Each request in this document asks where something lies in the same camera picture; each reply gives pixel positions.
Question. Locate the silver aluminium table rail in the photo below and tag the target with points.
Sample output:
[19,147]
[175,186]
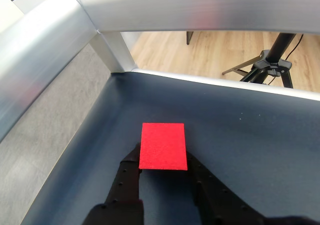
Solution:
[45,47]

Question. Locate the black tripod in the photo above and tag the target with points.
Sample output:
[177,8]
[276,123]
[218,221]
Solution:
[275,65]

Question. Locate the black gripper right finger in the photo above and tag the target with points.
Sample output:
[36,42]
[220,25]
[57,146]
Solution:
[217,202]

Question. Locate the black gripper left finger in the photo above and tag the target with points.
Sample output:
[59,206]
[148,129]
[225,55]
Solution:
[122,190]

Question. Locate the red cube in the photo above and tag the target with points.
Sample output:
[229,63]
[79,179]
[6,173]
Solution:
[163,146]

